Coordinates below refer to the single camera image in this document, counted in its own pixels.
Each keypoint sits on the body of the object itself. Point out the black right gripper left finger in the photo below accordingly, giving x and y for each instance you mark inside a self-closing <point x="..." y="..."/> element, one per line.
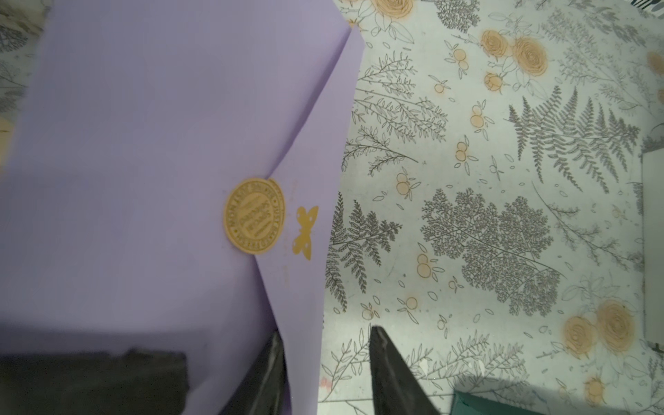
<point x="262" y="391"/>

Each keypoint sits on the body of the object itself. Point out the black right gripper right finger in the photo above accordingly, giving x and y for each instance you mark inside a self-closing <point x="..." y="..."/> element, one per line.
<point x="394" y="387"/>

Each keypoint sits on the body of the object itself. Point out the white mini drawer cabinet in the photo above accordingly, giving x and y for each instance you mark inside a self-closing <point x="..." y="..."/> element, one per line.
<point x="653" y="246"/>

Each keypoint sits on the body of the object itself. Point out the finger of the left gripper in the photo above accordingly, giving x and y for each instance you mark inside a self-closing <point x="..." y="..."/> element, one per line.
<point x="139" y="381"/>

